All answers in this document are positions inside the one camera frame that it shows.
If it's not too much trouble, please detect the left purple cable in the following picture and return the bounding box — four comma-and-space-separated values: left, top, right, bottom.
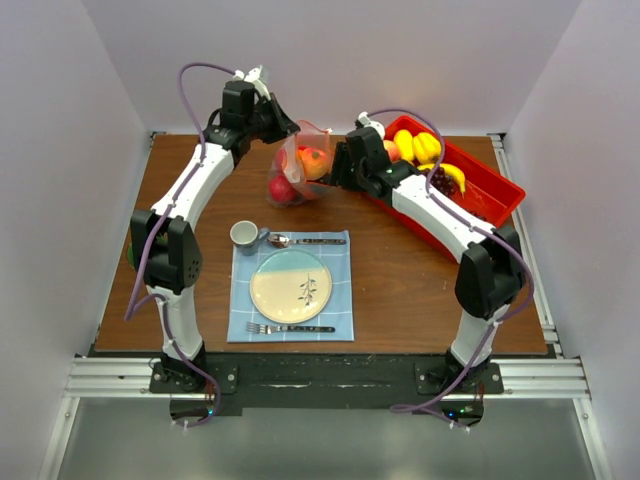
123, 62, 236, 426

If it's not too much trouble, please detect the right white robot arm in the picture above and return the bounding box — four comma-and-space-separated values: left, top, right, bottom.
329, 126, 527, 393

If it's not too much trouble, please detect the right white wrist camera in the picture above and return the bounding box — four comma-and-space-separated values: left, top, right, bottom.
355, 111, 386, 139

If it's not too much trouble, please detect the red plastic fruit tray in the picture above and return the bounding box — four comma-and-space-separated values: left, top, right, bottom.
372, 115, 526, 261

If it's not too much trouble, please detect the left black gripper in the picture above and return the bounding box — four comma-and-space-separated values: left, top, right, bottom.
245, 93, 300, 145

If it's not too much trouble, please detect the small grey cup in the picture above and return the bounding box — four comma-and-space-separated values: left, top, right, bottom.
229, 220, 270, 256

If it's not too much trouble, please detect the clear zip top bag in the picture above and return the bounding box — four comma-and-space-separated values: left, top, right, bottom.
266, 120, 333, 207

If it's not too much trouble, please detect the aluminium frame rail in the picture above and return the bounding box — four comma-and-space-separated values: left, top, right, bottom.
47, 143, 612, 479

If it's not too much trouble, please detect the yellow bell pepper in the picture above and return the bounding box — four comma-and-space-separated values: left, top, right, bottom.
393, 129, 441, 165

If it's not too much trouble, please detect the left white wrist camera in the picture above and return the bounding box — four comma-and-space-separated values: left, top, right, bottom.
232, 65, 270, 98

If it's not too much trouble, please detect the green floral mug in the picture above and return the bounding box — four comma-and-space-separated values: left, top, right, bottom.
126, 243, 135, 267

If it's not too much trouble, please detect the metal spoon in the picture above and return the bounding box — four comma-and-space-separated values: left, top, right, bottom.
266, 233, 347, 249

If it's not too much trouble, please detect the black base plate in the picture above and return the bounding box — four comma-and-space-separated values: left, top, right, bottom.
149, 351, 505, 419

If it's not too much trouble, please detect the metal fork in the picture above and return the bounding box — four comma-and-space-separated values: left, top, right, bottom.
246, 322, 336, 335

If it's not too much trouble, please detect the upper purple grape bunch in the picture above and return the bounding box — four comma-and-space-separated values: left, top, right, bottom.
431, 167, 457, 198

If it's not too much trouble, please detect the yellow banana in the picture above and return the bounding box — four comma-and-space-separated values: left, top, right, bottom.
435, 163, 466, 195

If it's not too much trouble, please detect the cream and teal plate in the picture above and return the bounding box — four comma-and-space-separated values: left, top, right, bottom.
249, 249, 333, 324

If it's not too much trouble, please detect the blue checked placemat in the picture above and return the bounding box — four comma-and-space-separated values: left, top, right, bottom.
227, 230, 354, 343

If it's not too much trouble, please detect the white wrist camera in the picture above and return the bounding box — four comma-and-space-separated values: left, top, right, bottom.
232, 65, 270, 98
355, 111, 386, 139

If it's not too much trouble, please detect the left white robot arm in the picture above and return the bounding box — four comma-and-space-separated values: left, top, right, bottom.
125, 76, 299, 392

